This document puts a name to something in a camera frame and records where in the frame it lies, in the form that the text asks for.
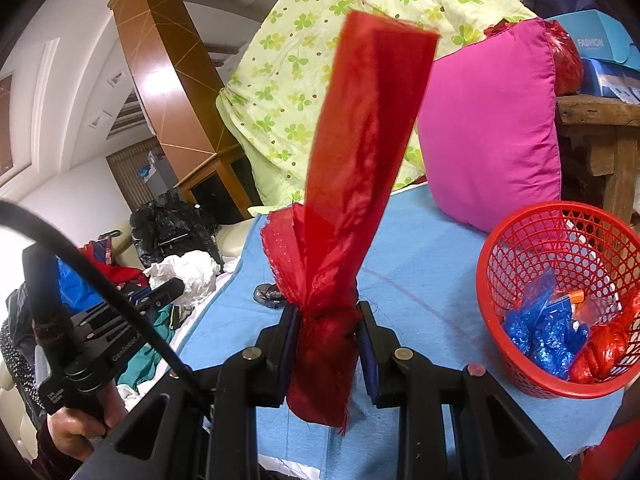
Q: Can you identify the teal garment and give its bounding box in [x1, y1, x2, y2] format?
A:
[117, 305, 173, 386]

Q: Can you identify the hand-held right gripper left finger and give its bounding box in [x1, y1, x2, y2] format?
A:
[75, 305, 301, 480]

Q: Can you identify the red plastic mesh basket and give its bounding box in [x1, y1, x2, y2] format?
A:
[476, 201, 640, 400]

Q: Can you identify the brown slatted door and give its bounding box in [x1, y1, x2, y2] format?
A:
[106, 137, 161, 211]

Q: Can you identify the beige sofa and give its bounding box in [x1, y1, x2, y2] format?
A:
[217, 220, 257, 261]

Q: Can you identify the white bag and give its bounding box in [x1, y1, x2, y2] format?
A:
[145, 251, 221, 306]

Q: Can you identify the red ribbon cloth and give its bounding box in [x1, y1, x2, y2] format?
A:
[260, 9, 441, 436]

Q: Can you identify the blue plastic bag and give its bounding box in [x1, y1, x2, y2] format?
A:
[502, 270, 591, 381]

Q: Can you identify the black cable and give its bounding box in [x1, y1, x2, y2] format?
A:
[0, 199, 216, 418]

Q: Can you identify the blue jacket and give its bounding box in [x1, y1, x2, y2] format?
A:
[57, 260, 101, 306]

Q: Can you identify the large red plastic bag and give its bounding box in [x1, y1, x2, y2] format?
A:
[484, 19, 585, 97]

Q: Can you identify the small red plastic bag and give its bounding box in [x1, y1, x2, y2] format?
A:
[570, 290, 640, 386]

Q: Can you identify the teal cardboard box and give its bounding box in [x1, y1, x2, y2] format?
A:
[545, 9, 640, 72]

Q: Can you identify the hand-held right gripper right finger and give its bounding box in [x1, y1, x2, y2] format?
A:
[356, 301, 581, 480]

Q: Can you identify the old wooden bench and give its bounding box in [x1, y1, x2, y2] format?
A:
[555, 92, 640, 213]

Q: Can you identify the brown wooden column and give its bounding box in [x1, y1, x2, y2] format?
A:
[107, 0, 228, 181]

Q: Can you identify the pink pillow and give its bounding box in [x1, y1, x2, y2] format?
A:
[416, 17, 563, 235]

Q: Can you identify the light blue blanket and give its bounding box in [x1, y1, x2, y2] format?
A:
[170, 180, 626, 480]

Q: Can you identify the green clover print quilt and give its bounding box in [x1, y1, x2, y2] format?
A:
[216, 0, 538, 211]

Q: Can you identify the grey metal cabinet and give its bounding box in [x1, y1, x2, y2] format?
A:
[137, 150, 177, 196]

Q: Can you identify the grey black plastic bag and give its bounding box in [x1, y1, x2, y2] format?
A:
[254, 282, 287, 308]

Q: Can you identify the blue white packet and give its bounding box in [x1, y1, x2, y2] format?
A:
[580, 57, 640, 101]

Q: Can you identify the wooden glass cabinet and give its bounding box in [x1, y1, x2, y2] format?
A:
[175, 142, 261, 226]

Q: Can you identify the black puffer jacket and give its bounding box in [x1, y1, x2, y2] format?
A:
[130, 189, 223, 271]

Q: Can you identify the red garment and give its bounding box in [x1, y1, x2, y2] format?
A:
[75, 240, 146, 286]

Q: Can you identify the black speckled garment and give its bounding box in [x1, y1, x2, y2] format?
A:
[0, 320, 43, 411]

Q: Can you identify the person's left hand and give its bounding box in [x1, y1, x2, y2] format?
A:
[47, 387, 128, 463]

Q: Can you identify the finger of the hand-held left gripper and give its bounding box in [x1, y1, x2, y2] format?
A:
[112, 282, 151, 307]
[107, 277, 187, 333]

